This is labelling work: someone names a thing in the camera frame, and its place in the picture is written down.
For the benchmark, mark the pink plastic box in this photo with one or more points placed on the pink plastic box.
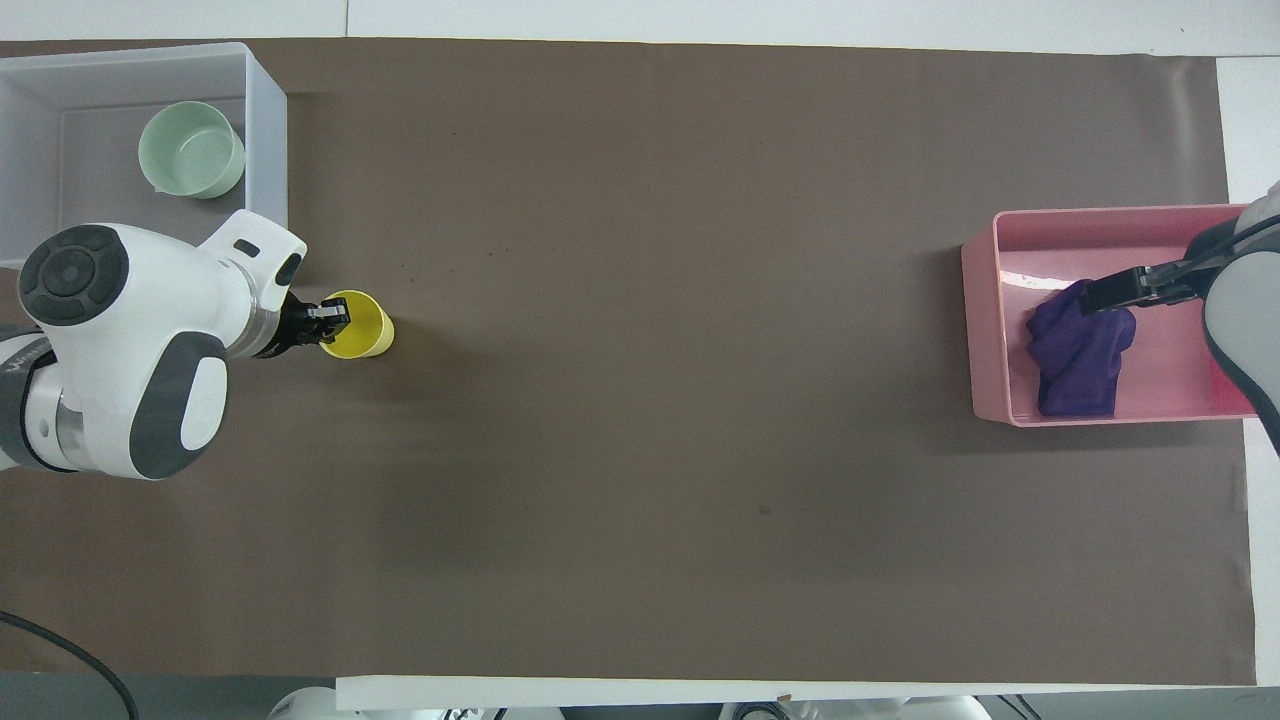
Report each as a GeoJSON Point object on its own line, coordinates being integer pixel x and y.
{"type": "Point", "coordinates": [1060, 240]}

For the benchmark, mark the pale green cup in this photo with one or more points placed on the pale green cup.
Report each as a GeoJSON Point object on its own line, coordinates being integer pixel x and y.
{"type": "Point", "coordinates": [190, 150]}

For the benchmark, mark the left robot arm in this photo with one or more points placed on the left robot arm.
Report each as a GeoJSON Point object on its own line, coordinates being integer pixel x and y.
{"type": "Point", "coordinates": [130, 330]}

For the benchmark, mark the translucent white plastic box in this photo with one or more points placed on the translucent white plastic box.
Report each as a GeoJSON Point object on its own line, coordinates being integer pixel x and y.
{"type": "Point", "coordinates": [262, 110]}

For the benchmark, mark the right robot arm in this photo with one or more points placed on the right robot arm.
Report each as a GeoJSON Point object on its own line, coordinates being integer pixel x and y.
{"type": "Point", "coordinates": [1245, 320]}

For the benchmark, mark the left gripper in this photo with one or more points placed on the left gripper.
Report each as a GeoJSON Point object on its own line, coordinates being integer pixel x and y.
{"type": "Point", "coordinates": [290, 326]}

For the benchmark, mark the purple cloth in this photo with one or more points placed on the purple cloth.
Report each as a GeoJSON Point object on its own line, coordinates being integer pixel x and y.
{"type": "Point", "coordinates": [1080, 360]}

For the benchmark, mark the yellow cup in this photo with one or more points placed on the yellow cup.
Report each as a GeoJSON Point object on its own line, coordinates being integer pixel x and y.
{"type": "Point", "coordinates": [366, 326]}

